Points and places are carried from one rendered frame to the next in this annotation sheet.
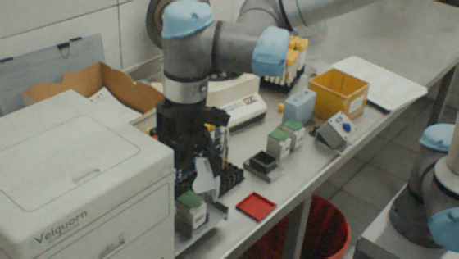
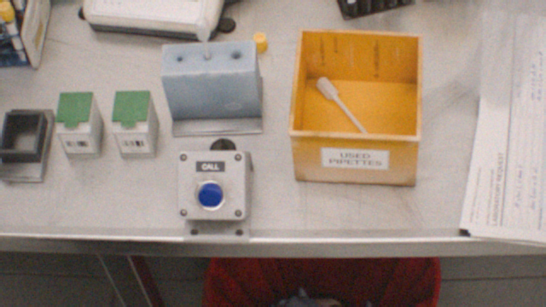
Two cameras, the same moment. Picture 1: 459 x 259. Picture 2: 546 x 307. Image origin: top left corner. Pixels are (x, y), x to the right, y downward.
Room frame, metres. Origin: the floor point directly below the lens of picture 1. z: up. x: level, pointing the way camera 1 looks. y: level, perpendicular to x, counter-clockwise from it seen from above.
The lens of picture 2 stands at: (0.92, -0.82, 1.93)
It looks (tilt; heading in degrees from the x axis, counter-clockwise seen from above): 59 degrees down; 62
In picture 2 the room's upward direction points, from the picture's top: 8 degrees counter-clockwise
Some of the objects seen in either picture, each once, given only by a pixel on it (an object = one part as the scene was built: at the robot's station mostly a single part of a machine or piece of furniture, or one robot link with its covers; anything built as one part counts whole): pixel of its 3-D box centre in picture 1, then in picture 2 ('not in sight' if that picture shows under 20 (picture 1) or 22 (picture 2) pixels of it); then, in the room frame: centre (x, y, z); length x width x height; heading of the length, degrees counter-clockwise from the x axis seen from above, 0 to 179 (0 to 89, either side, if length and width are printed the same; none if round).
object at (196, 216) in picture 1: (191, 212); not in sight; (0.74, 0.07, 0.95); 0.05 x 0.04 x 0.06; 52
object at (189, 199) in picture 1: (191, 200); not in sight; (0.74, 0.07, 0.98); 0.05 x 0.04 x 0.01; 52
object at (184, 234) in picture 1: (183, 228); not in sight; (0.73, 0.08, 0.92); 0.21 x 0.07 x 0.05; 142
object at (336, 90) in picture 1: (336, 97); (358, 107); (1.30, -0.30, 0.92); 0.13 x 0.13 x 0.10; 49
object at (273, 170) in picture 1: (263, 164); (24, 140); (0.99, -0.09, 0.89); 0.09 x 0.05 x 0.04; 51
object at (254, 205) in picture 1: (256, 206); not in sight; (0.85, -0.07, 0.88); 0.07 x 0.07 x 0.01; 52
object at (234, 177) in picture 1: (209, 168); not in sight; (0.91, 0.04, 0.93); 0.17 x 0.09 x 0.11; 143
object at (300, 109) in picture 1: (298, 112); (212, 83); (1.20, -0.18, 0.92); 0.10 x 0.07 x 0.10; 144
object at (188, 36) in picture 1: (188, 40); not in sight; (0.73, 0.07, 1.32); 0.09 x 0.08 x 0.11; 83
